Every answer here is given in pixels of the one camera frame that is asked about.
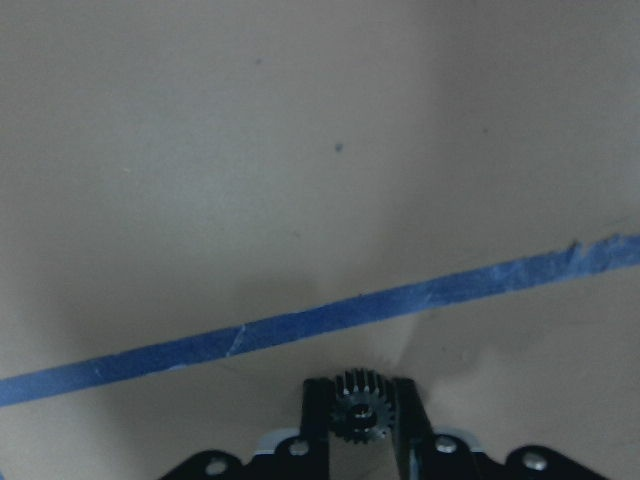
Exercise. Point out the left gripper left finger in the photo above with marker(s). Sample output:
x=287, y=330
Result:
x=317, y=401

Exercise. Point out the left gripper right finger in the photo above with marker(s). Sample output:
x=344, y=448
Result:
x=412, y=434

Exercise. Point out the small black bearing gear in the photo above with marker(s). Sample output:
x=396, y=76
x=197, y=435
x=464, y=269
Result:
x=363, y=409

